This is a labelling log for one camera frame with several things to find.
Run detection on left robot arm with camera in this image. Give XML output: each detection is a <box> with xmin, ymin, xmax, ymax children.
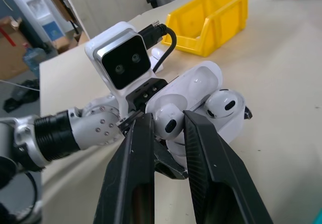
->
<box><xmin>39</xmin><ymin>0</ymin><xmax>322</xmax><ymax>224</ymax></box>

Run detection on white earbud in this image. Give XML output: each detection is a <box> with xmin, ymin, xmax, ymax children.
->
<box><xmin>153</xmin><ymin>103</ymin><xmax>187</xmax><ymax>144</ymax></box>
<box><xmin>206</xmin><ymin>89</ymin><xmax>245</xmax><ymax>119</ymax></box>

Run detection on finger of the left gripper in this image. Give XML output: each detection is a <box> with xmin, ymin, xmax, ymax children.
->
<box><xmin>153</xmin><ymin>139</ymin><xmax>189</xmax><ymax>181</ymax></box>
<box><xmin>243</xmin><ymin>105</ymin><xmax>253</xmax><ymax>121</ymax></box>

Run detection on white earbud case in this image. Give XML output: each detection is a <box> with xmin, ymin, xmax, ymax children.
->
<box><xmin>148</xmin><ymin>47</ymin><xmax>166</xmax><ymax>71</ymax></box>
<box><xmin>146</xmin><ymin>60</ymin><xmax>247</xmax><ymax>164</ymax></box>

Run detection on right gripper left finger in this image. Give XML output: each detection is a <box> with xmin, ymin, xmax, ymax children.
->
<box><xmin>93</xmin><ymin>112</ymin><xmax>155</xmax><ymax>224</ymax></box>

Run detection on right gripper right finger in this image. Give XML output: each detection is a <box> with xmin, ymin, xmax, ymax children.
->
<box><xmin>183</xmin><ymin>110</ymin><xmax>274</xmax><ymax>224</ymax></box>

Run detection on yellow plastic bin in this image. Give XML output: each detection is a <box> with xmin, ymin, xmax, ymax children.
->
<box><xmin>160</xmin><ymin>0</ymin><xmax>254</xmax><ymax>57</ymax></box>

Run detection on blue water bottle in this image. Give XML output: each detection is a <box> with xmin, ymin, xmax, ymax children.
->
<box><xmin>23</xmin><ymin>47</ymin><xmax>48</xmax><ymax>80</ymax></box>

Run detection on white water dispenser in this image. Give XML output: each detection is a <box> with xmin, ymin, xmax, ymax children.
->
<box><xmin>5</xmin><ymin>0</ymin><xmax>66</xmax><ymax>42</ymax></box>

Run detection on beige wooden board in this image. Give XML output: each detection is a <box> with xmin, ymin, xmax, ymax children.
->
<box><xmin>50</xmin><ymin>0</ymin><xmax>149</xmax><ymax>41</ymax></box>

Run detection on brown cardboard box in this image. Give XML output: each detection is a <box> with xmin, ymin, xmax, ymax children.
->
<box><xmin>0</xmin><ymin>16</ymin><xmax>31</xmax><ymax>80</ymax></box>

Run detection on black items on floor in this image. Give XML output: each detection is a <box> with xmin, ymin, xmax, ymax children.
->
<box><xmin>4</xmin><ymin>79</ymin><xmax>41</xmax><ymax>113</ymax></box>

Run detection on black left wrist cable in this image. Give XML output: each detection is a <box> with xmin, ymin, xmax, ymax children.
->
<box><xmin>139</xmin><ymin>20</ymin><xmax>178</xmax><ymax>73</ymax></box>

